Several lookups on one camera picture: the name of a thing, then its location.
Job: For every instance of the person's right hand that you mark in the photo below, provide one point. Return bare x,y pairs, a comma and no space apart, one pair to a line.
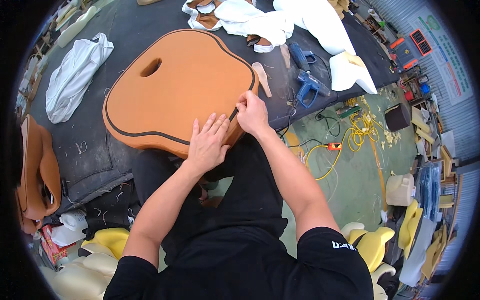
255,114

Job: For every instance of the person's left hand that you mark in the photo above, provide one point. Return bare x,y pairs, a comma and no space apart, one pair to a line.
206,148

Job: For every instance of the person's right fingers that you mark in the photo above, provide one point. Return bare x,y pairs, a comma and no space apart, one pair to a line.
243,105

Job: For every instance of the orange seat cushion black piping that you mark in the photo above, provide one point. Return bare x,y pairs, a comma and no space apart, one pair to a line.
176,86

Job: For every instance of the large wooden spatula tool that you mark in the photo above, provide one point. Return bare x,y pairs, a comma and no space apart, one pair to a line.
262,78

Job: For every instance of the small wooden spatula tool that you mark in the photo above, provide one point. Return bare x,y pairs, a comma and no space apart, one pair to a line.
285,56

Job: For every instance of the blue heat gun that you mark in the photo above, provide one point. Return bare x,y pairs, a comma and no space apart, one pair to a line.
309,88

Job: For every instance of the blue pneumatic stapler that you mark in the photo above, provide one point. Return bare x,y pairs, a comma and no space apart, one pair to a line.
299,56

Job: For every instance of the person's legs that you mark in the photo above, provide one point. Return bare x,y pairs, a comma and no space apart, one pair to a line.
243,187

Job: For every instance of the large white tan seat cover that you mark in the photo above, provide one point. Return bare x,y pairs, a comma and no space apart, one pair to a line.
255,22

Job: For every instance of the small white tan seat cover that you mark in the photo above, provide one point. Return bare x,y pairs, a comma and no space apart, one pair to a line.
204,15

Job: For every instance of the green power strip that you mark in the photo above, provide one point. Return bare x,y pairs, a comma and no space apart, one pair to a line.
348,111

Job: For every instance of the small notched white foam block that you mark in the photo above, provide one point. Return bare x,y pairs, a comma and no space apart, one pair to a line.
348,73

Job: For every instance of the large white foam block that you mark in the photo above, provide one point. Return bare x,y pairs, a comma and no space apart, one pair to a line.
318,22

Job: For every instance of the dark brown stool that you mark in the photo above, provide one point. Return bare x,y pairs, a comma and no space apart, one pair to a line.
397,117

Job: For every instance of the person's body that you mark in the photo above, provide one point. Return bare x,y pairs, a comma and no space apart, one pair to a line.
240,270

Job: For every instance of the black felt table mat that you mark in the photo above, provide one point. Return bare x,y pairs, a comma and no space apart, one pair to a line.
82,150

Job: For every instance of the black fabric heap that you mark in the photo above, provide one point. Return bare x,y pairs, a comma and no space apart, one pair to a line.
112,210

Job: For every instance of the white fabric seat cover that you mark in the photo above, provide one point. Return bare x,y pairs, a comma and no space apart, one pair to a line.
77,75

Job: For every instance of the orange grey machine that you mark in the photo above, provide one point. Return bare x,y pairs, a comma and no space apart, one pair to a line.
408,50

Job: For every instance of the cream plastic canister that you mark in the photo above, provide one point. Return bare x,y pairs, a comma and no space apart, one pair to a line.
399,190

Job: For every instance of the long cream foam piece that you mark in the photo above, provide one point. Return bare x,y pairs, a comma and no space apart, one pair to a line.
77,26

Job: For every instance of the cluttered wooden shelf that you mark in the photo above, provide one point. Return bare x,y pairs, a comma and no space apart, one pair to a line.
427,112

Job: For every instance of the yellow foam seat cushion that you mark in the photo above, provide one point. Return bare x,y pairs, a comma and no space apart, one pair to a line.
110,240

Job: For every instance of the yellow cream foam seat parts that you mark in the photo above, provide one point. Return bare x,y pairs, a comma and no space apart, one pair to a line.
371,245

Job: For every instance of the white plastic bottle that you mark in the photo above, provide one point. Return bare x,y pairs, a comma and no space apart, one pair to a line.
74,219

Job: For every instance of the yellow foam seat stack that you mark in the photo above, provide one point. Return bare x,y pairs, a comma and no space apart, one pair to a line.
410,225

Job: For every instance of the blue plastic wrapped bundle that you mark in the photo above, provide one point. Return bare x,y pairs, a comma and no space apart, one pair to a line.
430,191

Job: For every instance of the wooden rack with foam parts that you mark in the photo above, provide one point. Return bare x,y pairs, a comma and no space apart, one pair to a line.
32,82

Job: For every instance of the orange leather seat cover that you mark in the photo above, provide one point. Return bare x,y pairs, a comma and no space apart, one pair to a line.
39,172

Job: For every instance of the white plastic jug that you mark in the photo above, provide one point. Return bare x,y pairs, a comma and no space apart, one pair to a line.
65,236

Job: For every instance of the grey foam sheet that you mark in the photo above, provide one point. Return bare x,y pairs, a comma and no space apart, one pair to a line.
416,258

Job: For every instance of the heap of cream foam cushions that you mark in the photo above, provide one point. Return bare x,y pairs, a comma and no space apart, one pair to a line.
86,275

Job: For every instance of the red cardboard box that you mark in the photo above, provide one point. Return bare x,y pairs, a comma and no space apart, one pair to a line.
52,247

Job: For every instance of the wall poster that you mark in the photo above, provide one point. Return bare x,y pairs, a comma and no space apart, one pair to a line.
444,56

